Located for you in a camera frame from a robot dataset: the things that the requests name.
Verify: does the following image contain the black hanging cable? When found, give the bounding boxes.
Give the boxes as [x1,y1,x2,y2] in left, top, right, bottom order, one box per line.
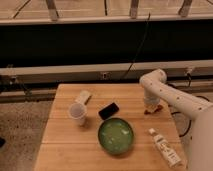
[117,12,152,83]

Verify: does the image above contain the clear labelled bottle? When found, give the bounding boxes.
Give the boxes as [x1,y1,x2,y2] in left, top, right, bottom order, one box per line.
[149,128,181,168]

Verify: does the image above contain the red pepper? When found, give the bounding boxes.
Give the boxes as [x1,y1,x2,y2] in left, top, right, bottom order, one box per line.
[144,105,163,115]

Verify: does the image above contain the green bowl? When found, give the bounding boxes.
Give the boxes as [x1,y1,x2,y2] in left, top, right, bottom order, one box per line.
[98,118,134,155]

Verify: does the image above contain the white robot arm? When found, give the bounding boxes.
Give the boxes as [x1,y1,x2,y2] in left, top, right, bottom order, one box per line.
[139,69,213,171]

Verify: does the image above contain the black smartphone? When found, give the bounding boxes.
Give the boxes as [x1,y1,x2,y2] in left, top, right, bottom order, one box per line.
[98,103,119,120]

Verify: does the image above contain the small white sponge block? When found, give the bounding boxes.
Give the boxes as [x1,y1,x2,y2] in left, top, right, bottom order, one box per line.
[75,90,91,104]

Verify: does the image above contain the wooden table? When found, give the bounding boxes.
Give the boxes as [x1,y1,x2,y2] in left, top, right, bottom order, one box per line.
[34,84,187,171]

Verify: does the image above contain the white ceramic cup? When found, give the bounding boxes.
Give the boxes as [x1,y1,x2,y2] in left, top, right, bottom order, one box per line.
[69,103,87,126]

